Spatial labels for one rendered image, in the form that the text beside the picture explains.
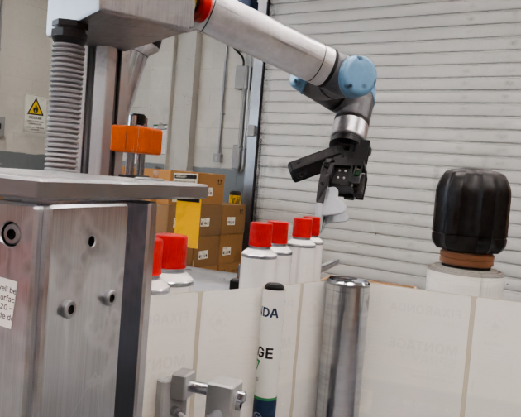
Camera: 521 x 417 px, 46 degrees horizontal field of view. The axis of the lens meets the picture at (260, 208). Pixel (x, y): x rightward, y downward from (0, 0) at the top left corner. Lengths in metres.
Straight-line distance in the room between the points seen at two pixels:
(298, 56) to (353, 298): 0.67
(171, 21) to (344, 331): 0.33
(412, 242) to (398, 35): 1.71
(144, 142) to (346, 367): 0.32
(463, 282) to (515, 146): 4.28
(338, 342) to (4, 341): 0.34
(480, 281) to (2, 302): 0.55
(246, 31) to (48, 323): 0.90
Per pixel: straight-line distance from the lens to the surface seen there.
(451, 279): 0.70
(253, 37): 1.09
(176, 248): 0.61
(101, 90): 0.73
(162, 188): 0.29
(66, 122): 0.62
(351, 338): 0.53
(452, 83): 5.12
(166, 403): 0.44
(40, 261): 0.23
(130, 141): 0.68
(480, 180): 0.70
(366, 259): 5.27
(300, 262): 1.04
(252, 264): 0.85
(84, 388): 0.26
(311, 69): 1.13
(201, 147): 6.32
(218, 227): 4.99
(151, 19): 0.61
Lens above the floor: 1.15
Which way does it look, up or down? 3 degrees down
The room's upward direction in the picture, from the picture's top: 5 degrees clockwise
